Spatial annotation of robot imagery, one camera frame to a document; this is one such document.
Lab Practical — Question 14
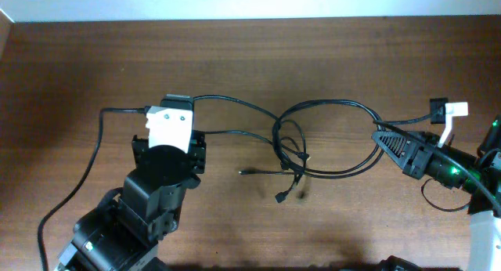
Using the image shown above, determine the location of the right camera black cable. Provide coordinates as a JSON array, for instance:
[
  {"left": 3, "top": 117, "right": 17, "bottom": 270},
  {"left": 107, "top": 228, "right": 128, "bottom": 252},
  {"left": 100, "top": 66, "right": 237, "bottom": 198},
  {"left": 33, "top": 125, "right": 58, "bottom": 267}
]
[{"left": 373, "top": 112, "right": 501, "bottom": 219}]

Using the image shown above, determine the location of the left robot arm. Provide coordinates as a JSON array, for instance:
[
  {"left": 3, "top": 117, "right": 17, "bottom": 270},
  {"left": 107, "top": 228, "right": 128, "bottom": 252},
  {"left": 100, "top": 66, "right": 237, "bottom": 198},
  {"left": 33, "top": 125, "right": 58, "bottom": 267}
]
[{"left": 56, "top": 131, "right": 206, "bottom": 271}]

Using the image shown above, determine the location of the thick black cable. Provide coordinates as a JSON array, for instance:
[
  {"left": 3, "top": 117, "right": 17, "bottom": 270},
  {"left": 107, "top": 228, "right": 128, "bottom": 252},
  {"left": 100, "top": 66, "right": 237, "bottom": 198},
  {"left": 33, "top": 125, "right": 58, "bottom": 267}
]
[{"left": 193, "top": 94, "right": 387, "bottom": 180}]

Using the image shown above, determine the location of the thin black arm wire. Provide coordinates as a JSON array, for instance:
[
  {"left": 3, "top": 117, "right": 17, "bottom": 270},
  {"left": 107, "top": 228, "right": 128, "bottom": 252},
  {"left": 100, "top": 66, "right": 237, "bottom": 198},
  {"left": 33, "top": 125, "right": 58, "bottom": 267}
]
[{"left": 420, "top": 178, "right": 473, "bottom": 213}]

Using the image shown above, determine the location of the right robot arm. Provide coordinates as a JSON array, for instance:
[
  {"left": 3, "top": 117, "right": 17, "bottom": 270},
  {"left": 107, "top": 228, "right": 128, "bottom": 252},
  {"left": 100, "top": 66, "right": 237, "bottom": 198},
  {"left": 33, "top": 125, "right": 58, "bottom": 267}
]
[{"left": 372, "top": 116, "right": 500, "bottom": 270}]

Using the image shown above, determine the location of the black base block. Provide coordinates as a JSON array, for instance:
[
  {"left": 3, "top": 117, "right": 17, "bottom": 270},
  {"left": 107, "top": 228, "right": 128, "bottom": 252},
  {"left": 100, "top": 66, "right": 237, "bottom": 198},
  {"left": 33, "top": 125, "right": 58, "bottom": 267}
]
[{"left": 374, "top": 255, "right": 423, "bottom": 271}]

